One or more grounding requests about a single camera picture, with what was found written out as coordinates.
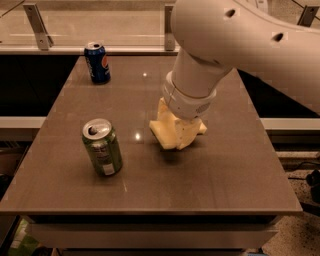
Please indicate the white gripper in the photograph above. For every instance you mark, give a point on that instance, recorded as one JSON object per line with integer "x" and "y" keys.
{"x": 185, "y": 104}

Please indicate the yellow sponge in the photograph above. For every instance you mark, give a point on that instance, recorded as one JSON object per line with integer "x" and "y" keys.
{"x": 177, "y": 134}

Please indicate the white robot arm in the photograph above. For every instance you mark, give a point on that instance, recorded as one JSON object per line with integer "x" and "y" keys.
{"x": 216, "y": 36}

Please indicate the green soda can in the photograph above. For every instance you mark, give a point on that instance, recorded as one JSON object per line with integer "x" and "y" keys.
{"x": 100, "y": 141}

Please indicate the blue Pepsi can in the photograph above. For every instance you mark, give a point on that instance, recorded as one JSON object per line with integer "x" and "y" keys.
{"x": 97, "y": 63}

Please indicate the glass railing panel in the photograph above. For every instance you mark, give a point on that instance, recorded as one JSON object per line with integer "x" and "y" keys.
{"x": 119, "y": 25}

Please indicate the middle metal railing bracket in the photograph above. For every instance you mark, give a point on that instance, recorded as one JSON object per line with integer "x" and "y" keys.
{"x": 169, "y": 40}

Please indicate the metal railing bracket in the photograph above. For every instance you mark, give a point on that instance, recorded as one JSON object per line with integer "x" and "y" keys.
{"x": 169, "y": 40}
{"x": 308, "y": 15}
{"x": 43, "y": 39}

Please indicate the left metal railing bracket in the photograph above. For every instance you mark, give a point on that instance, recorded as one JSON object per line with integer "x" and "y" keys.
{"x": 43, "y": 39}

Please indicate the right metal railing bracket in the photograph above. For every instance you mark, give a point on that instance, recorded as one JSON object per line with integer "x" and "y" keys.
{"x": 308, "y": 15}

